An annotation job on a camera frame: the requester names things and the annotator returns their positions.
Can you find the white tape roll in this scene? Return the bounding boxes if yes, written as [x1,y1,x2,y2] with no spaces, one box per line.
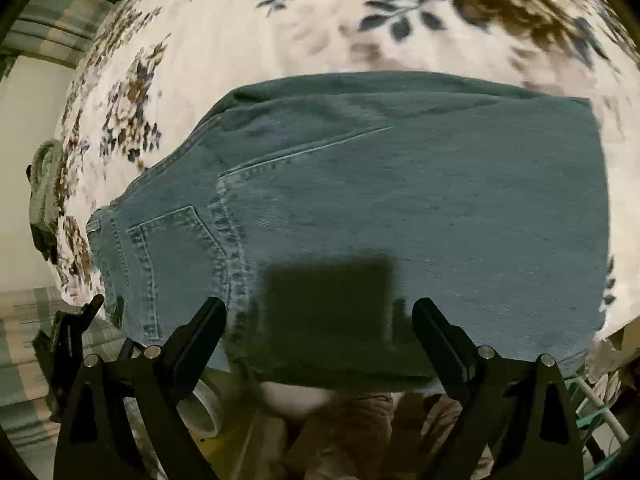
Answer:
[177,379,222,439]

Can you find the blue denim jeans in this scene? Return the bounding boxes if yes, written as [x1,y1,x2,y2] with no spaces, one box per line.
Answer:
[87,72,608,389]

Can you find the floral fleece blanket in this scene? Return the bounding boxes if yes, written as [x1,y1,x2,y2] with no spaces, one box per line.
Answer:
[55,0,639,338]

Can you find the folded grey-green garment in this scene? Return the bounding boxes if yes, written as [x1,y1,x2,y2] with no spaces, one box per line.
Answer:
[26,139,63,266]

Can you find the green striped curtain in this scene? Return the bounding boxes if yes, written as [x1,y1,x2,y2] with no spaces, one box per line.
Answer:
[1,0,113,68]

